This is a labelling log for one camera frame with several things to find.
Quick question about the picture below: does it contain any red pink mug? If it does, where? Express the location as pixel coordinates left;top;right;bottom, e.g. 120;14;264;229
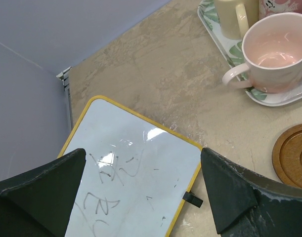
259;0;302;20

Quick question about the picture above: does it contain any small whiteboard wooden frame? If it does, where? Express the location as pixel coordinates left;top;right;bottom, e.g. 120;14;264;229
60;95;202;237

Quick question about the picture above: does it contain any brown ringed wooden saucer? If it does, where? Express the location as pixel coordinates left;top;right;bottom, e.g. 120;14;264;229
272;124;302;189

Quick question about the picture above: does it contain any black whiteboard marker clip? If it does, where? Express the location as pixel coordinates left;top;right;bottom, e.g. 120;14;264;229
182;192;204;208

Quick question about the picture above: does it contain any yellow mug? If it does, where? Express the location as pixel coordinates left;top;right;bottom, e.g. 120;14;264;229
214;0;259;40

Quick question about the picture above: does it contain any floral serving tray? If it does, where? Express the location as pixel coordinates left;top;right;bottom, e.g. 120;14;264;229
197;0;302;107

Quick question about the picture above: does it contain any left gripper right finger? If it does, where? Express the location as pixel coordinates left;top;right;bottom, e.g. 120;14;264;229
201;148;302;237

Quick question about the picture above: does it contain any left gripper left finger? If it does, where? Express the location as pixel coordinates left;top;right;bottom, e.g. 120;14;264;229
0;148;86;237

